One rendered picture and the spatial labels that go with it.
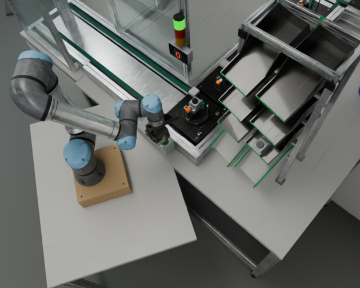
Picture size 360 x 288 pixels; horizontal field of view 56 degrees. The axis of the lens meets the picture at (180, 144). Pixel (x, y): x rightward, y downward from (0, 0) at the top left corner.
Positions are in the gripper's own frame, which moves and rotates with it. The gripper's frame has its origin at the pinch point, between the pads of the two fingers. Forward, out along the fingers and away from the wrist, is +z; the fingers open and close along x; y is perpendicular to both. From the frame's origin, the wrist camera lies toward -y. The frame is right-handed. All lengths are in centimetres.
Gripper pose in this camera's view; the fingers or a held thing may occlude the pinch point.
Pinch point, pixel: (164, 139)
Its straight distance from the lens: 168.0
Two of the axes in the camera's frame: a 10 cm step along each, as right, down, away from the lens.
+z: 0.7, 4.7, 8.8
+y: -6.8, 6.6, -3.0
